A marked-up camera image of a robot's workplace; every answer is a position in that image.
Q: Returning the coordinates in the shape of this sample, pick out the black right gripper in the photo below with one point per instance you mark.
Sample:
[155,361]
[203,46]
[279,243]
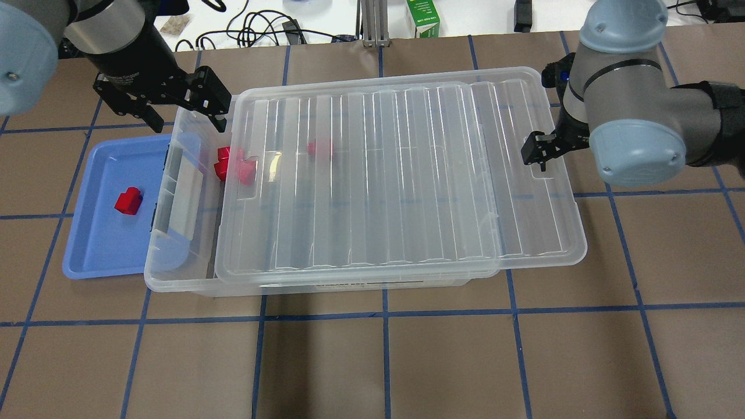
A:
[540,147]

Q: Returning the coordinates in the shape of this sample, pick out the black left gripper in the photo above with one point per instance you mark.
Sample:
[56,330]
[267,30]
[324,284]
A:
[129,59]

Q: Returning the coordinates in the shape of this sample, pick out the red block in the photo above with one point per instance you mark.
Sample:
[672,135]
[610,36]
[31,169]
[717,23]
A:
[246,170]
[228,169]
[129,202]
[321,149]
[224,153]

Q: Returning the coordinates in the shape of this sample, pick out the clear plastic box lid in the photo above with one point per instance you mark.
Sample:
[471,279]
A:
[538,217]

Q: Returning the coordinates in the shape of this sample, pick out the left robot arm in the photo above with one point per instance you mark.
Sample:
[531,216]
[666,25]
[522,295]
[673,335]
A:
[136,68]

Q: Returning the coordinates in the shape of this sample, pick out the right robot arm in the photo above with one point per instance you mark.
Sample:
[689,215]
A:
[614,101]

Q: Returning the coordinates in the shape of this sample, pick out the clear plastic storage box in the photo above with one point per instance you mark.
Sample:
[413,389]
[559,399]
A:
[186,233]

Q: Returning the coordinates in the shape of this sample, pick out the red block tilted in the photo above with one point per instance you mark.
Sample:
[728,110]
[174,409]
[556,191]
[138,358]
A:
[246,170]

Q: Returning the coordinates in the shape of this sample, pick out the blue plastic tray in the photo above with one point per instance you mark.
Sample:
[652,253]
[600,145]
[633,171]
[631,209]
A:
[102,241]

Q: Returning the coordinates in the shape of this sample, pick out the green white carton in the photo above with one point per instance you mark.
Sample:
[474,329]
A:
[423,19]

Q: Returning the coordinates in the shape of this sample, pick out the aluminium frame post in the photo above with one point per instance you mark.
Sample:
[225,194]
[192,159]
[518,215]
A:
[372,24]

